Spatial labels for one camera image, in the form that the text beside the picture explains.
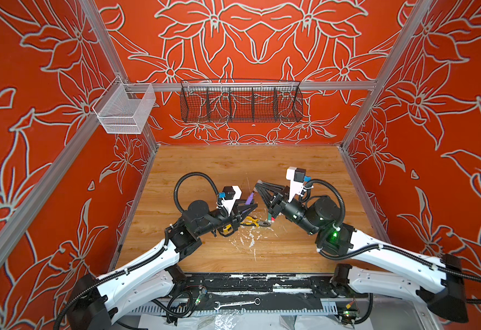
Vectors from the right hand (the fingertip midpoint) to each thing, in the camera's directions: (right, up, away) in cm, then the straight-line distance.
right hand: (254, 187), depth 57 cm
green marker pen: (+6, -12, +15) cm, 20 cm away
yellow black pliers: (+2, -19, +32) cm, 38 cm away
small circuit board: (+33, -45, +11) cm, 57 cm away
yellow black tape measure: (-10, -22, +30) cm, 39 cm away
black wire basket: (-4, +37, +40) cm, 55 cm away
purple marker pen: (-1, -4, +4) cm, 6 cm away
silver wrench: (+2, -41, +13) cm, 43 cm away
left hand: (+1, -6, +7) cm, 9 cm away
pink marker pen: (+11, -18, +31) cm, 37 cm away
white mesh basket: (-58, +33, +36) cm, 76 cm away
